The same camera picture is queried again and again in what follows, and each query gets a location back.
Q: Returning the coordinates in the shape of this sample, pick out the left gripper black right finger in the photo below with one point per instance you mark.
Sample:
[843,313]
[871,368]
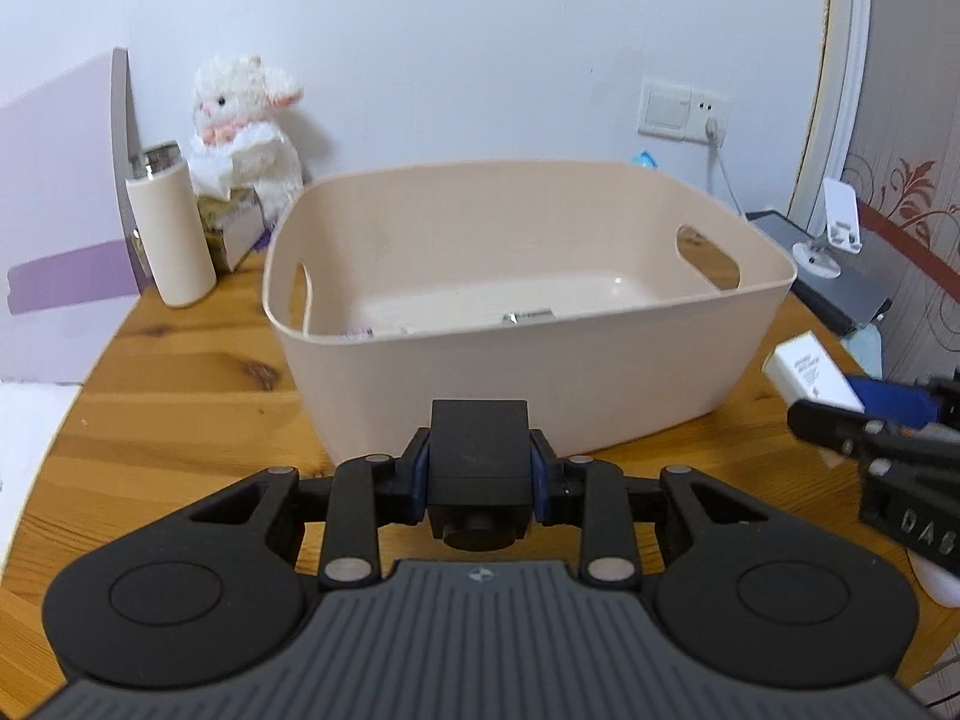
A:
[679,529]

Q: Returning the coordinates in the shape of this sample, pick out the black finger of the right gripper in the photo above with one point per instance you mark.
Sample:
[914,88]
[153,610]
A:
[864,438]
[907,405]

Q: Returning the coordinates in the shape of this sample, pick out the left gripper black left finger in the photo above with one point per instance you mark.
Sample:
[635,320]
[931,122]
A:
[277,530]

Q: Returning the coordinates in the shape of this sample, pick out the white card box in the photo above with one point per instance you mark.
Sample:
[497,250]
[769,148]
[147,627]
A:
[801,369]

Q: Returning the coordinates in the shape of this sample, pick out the black cube device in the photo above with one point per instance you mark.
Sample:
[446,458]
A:
[479,484]

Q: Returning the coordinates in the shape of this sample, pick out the Hello Kitty blind box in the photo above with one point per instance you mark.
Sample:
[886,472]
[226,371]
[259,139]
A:
[359,333]

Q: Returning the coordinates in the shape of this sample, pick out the light blue towel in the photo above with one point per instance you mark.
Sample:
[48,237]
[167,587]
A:
[865,346]

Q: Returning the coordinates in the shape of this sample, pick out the dark grey tablet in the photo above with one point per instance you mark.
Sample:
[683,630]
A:
[842,297]

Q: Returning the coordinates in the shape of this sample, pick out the white phone stand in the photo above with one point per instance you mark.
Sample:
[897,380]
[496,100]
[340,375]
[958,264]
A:
[842,232]

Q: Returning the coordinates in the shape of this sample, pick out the beige plastic storage bin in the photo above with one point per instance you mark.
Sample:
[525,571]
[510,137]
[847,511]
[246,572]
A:
[613,299]

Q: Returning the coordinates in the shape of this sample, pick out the tissue box with tissue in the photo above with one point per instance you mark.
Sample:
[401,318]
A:
[232,227]

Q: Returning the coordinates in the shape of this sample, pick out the blue cartoon figurine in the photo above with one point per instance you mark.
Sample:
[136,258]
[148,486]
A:
[644,159]

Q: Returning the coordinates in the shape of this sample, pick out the cream thermos bottle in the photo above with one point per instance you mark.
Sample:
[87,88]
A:
[167,216]

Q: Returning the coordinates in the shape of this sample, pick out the lavender headboard panel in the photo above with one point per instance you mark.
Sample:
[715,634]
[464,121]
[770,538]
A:
[69,273]

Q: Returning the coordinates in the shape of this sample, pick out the white plush bunny toy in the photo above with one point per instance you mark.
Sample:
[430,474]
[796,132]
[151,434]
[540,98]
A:
[238,141]

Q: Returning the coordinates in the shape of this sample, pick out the white door frame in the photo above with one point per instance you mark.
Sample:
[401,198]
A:
[842,64]

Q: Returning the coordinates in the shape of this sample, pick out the white wall switch socket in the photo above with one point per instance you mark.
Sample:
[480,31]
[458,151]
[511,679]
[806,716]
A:
[682,113]

